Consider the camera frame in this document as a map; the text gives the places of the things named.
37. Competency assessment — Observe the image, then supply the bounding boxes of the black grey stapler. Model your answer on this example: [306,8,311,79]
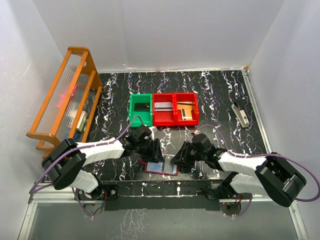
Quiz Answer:
[231,101,250,128]

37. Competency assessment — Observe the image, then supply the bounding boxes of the green plastic bin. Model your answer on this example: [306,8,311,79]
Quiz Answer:
[128,93,153,127]

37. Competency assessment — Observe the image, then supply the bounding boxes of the orange wooden rack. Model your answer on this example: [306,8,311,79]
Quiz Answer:
[26,46,103,157]

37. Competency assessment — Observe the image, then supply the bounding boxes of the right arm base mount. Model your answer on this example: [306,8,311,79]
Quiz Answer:
[201,183,253,218]

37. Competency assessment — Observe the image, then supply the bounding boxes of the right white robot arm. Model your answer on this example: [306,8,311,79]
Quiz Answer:
[171,133,307,207]

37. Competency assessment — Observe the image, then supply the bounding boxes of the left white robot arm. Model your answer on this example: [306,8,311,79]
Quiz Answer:
[41,125,165,198]

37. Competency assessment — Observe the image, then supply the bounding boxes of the red bin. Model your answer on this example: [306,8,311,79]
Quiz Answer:
[152,93,175,127]
[173,92,200,126]

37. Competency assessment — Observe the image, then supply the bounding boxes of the red bin right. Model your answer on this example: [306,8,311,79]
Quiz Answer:
[173,92,200,126]

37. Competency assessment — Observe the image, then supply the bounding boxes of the orange patterned credit card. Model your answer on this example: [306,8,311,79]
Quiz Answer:
[180,107,193,121]

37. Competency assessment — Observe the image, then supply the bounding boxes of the black credit card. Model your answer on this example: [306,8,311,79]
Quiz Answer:
[134,102,150,112]

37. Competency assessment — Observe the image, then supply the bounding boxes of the grey striped card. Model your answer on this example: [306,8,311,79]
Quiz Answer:
[154,102,173,112]

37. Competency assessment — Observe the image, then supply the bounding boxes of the beige box in rack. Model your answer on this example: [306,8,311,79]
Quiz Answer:
[76,110,88,132]

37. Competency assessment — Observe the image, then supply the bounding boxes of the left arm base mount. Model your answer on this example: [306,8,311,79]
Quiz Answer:
[72,184,119,219]

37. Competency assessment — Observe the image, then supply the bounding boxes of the red bin left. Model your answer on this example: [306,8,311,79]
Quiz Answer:
[152,93,175,127]

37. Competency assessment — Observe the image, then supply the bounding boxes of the red leather card holder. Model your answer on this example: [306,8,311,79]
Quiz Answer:
[140,154,179,176]

